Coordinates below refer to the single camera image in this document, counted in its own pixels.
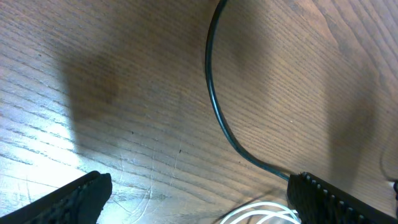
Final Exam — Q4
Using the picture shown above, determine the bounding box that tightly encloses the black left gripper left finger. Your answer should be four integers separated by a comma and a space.
1, 171, 113, 224

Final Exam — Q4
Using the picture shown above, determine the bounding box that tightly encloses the black usb cable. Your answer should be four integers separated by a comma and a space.
204, 0, 292, 182

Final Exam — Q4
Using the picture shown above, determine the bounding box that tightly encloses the white usb cable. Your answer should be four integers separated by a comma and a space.
219, 201, 302, 224

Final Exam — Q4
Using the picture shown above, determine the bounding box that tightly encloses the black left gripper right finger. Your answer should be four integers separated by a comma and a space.
287, 172, 397, 224

